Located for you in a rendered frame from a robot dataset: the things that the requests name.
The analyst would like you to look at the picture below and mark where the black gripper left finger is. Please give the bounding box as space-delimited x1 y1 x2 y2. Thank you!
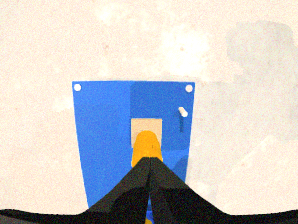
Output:
0 156 150 224

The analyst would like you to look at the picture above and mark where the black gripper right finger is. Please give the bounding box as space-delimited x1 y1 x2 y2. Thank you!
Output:
149 156 298 224

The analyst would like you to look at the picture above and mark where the blue rectangular board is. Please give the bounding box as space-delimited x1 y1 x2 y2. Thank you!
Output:
72 80 196 208

